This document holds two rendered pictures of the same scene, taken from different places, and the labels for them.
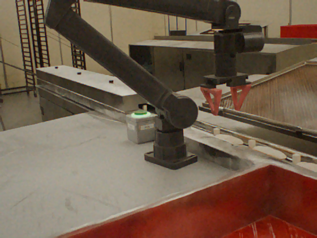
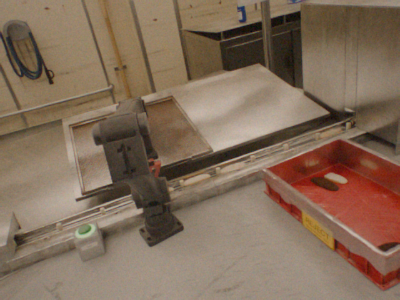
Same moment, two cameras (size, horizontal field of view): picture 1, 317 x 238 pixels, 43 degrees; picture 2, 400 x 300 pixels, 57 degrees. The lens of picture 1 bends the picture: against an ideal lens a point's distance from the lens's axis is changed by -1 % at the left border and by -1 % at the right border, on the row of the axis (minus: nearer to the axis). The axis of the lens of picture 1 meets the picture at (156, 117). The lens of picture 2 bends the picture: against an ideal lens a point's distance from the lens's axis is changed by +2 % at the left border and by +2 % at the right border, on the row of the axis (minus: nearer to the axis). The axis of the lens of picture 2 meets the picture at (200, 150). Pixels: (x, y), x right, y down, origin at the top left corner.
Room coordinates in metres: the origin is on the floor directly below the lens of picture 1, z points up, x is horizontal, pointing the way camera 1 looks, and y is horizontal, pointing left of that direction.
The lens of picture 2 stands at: (0.61, 0.80, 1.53)
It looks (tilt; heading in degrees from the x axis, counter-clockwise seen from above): 27 degrees down; 284
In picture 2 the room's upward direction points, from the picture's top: 11 degrees counter-clockwise
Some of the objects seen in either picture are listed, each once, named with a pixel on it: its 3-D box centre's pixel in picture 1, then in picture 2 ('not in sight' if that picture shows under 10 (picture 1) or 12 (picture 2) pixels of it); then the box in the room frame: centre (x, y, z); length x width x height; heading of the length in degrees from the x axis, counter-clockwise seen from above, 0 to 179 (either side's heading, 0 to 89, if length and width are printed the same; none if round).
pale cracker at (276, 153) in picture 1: (268, 151); (197, 179); (0.90, -0.26, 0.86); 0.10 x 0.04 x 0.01; 29
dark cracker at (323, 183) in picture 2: not in sight; (324, 182); (0.47, -0.23, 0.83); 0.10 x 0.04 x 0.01; 134
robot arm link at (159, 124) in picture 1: (175, 114); (150, 197); (0.99, -0.05, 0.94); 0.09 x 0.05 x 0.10; 108
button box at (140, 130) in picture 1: (142, 132); (90, 244); (1.18, 0.04, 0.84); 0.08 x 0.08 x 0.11; 29
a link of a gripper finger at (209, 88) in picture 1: (218, 97); (150, 168); (1.02, -0.16, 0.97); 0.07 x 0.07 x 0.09; 29
